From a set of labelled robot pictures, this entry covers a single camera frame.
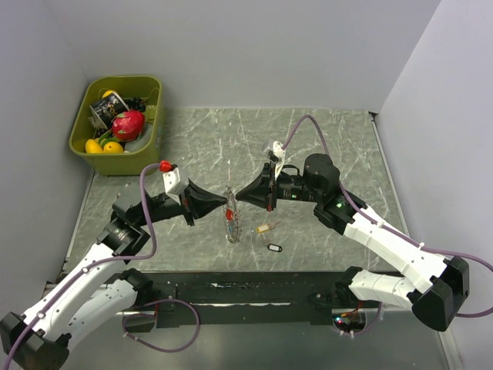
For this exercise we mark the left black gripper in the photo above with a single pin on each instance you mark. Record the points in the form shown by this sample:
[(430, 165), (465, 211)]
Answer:
[(198, 202)]

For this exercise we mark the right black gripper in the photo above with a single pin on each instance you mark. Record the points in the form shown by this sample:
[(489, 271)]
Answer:
[(258, 191)]

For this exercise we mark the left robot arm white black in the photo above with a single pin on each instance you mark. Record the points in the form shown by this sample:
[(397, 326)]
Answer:
[(102, 283)]

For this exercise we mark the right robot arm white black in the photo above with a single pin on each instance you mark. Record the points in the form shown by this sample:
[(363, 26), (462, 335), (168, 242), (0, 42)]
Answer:
[(430, 285)]

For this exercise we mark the yellow tag key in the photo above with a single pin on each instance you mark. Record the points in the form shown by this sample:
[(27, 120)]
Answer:
[(263, 228)]

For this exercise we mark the black tag key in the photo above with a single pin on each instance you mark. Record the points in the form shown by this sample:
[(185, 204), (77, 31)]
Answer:
[(272, 246)]

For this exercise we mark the olive green plastic bin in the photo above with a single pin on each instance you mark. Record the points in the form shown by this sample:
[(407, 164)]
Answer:
[(141, 93)]

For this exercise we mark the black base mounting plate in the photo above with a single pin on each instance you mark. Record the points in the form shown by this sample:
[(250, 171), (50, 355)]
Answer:
[(243, 297)]

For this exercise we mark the yellow mango toy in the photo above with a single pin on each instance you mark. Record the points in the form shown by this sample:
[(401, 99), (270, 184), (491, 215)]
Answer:
[(113, 148)]

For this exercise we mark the red dragon fruit toy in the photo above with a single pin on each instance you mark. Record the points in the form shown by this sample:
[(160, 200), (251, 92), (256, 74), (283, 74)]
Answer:
[(127, 126)]

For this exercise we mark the yellow lemon toy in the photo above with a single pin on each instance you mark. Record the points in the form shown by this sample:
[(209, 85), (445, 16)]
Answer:
[(93, 147)]

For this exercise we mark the black printed paper cup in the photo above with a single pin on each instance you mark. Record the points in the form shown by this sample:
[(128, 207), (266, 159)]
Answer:
[(106, 110)]

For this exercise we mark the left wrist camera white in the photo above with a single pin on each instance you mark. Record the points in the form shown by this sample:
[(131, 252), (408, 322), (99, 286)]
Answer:
[(175, 179)]

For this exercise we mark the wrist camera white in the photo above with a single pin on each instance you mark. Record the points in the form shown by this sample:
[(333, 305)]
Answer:
[(175, 179), (276, 155)]

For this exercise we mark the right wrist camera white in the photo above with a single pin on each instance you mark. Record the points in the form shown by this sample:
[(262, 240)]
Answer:
[(276, 155)]

